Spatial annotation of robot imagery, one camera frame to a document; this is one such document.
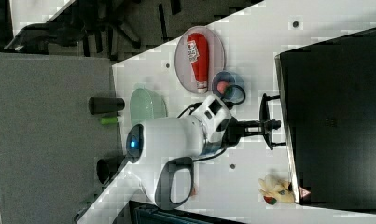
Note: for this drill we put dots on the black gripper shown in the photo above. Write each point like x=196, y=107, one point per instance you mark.
x=239, y=129

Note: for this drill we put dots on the black oven door handle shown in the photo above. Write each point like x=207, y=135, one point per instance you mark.
x=264, y=115

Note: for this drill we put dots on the black toaster oven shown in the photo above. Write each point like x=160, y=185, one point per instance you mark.
x=328, y=99

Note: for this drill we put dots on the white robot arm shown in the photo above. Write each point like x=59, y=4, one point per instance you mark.
x=160, y=148

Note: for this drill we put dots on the blue small bowl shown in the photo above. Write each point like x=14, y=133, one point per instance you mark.
x=236, y=82

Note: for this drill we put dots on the pink green toy fruit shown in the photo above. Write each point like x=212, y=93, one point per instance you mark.
x=224, y=88

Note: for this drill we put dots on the grey round plate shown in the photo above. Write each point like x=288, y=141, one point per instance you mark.
x=182, y=65

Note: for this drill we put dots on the red ketchup bottle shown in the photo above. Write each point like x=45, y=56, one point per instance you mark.
x=198, y=55

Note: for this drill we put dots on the green perforated colander basket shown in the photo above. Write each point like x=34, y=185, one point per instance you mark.
x=146, y=104

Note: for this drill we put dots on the green marker pen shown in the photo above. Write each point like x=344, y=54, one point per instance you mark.
x=110, y=120

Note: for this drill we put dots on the black cylinder post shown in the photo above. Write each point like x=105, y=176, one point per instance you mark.
x=108, y=167
x=102, y=105

